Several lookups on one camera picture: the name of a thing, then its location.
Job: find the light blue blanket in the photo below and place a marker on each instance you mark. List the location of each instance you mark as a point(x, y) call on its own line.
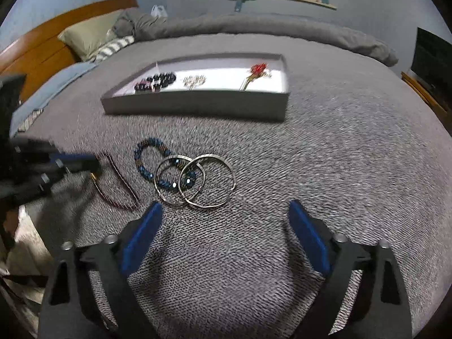
point(53, 88)

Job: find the olive pillow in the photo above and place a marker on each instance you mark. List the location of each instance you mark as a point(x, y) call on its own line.
point(88, 35)

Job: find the white plastic bag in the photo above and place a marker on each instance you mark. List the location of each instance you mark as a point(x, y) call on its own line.
point(159, 11)

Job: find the grey knitted bedspread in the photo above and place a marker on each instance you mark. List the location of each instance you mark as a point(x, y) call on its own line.
point(282, 166)

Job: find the wooden bed headboard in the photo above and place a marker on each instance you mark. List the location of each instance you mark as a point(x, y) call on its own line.
point(42, 42)

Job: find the silver bangle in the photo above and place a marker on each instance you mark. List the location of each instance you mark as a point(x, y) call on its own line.
point(232, 180)
point(156, 180)

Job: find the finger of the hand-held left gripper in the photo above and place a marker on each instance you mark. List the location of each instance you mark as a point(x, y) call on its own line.
point(39, 183)
point(77, 160)

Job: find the wooden television stand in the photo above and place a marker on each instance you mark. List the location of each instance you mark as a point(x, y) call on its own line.
point(427, 95)

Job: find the black television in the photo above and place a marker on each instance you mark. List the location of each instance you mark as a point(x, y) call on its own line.
point(434, 60)

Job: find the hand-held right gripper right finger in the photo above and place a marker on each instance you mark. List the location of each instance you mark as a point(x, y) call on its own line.
point(309, 236)

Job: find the grey cardboard box tray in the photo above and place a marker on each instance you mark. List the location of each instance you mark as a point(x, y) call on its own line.
point(219, 104)

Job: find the grey white striped pillow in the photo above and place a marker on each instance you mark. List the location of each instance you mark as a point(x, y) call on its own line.
point(113, 46)

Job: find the grey duvet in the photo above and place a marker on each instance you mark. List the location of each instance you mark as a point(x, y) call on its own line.
point(282, 28)

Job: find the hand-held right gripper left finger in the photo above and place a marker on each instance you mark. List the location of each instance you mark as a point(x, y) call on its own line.
point(141, 240)

